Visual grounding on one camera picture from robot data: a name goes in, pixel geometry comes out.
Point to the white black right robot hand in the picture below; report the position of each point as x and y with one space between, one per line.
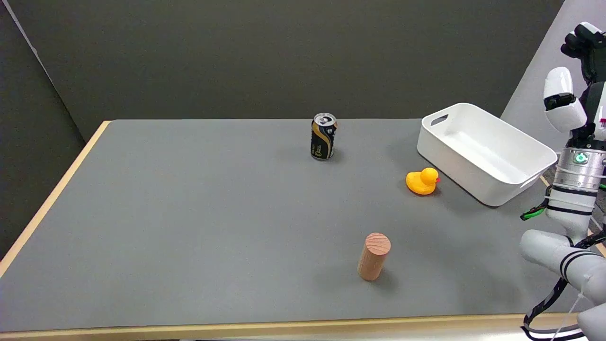
563 111

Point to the black and gold drink can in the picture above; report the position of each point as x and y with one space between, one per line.
323 139

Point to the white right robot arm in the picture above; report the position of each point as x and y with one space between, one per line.
575 189

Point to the white plastic bin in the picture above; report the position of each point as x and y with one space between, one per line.
483 151

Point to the yellow rubber duck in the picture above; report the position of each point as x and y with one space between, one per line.
421 182

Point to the white zip tie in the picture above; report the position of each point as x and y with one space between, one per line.
570 315

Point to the wooden cylinder block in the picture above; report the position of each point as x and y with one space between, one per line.
373 258

